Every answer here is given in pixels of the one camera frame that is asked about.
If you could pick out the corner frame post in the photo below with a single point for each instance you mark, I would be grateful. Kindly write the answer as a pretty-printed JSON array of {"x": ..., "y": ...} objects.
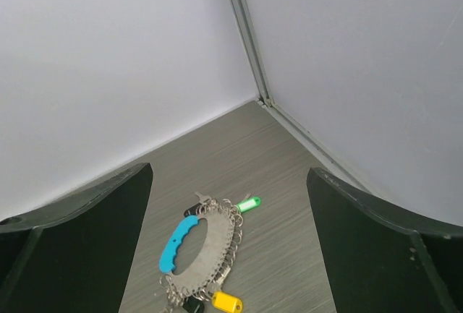
[{"x": 246, "y": 30}]

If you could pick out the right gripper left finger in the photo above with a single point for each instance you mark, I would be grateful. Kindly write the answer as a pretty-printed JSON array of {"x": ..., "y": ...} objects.
[{"x": 75, "y": 254}]

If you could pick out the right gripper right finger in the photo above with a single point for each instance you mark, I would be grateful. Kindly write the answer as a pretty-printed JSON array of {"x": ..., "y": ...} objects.
[{"x": 380, "y": 257}]

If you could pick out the black key fob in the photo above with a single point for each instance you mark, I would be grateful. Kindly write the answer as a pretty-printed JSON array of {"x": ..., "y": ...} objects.
[{"x": 192, "y": 210}]

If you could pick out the large keyring with blue handle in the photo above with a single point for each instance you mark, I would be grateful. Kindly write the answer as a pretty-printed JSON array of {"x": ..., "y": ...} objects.
[{"x": 207, "y": 272}]

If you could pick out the green key tag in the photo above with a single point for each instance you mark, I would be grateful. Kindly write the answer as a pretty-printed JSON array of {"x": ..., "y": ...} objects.
[{"x": 249, "y": 204}]

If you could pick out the yellow tagged key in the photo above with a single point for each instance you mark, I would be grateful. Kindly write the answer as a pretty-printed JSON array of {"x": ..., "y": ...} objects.
[{"x": 226, "y": 302}]

